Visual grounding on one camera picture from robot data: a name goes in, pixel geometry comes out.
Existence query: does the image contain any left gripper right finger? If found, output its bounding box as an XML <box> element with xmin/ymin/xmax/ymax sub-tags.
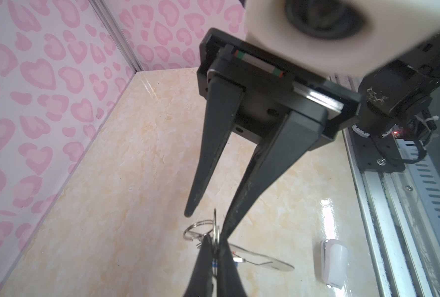
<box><xmin>216</xmin><ymin>238</ymin><xmax>247</xmax><ymax>297</ymax></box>

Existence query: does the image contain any blue tagged key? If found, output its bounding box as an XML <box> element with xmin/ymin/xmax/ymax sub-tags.
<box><xmin>212</xmin><ymin>254</ymin><xmax>246</xmax><ymax>277</ymax></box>

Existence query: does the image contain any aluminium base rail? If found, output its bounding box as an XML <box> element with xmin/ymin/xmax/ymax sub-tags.
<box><xmin>344</xmin><ymin>129</ymin><xmax>440</xmax><ymax>297</ymax></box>

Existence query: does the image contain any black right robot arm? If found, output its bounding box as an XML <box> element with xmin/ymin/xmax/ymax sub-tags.
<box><xmin>184</xmin><ymin>28</ymin><xmax>440</xmax><ymax>239</ymax></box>

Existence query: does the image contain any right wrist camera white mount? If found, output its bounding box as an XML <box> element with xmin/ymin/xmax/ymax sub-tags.
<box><xmin>245</xmin><ymin>1</ymin><xmax>440</xmax><ymax>76</ymax></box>

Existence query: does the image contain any small white plastic object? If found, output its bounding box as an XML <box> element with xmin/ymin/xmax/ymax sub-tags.
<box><xmin>321</xmin><ymin>239</ymin><xmax>349</xmax><ymax>289</ymax></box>

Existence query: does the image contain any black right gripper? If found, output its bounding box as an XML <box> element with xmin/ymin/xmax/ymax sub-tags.
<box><xmin>184</xmin><ymin>28</ymin><xmax>362</xmax><ymax>240</ymax></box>

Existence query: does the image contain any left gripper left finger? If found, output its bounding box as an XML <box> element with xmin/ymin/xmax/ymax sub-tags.
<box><xmin>184</xmin><ymin>235</ymin><xmax>213</xmax><ymax>297</ymax></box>

